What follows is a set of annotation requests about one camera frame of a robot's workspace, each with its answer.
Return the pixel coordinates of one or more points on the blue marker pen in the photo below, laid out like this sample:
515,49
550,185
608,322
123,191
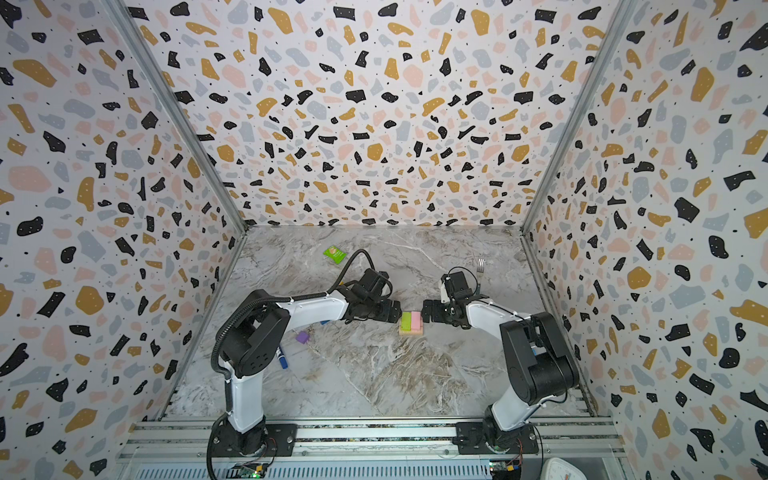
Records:
282,360

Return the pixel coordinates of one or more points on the green snack packet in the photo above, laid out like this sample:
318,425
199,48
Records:
335,254

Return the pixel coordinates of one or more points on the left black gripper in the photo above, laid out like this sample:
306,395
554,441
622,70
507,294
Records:
385,316

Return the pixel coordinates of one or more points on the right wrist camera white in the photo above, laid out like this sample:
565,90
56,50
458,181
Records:
444,297

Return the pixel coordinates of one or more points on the white object bottom right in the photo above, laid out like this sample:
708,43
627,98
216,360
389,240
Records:
559,469

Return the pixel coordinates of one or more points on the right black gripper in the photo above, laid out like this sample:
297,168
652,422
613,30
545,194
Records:
440,312

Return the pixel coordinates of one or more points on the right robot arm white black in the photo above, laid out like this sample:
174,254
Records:
539,361

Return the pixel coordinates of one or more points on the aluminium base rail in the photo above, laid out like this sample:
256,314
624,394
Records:
375,448

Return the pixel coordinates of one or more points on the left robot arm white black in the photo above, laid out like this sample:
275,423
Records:
248,342

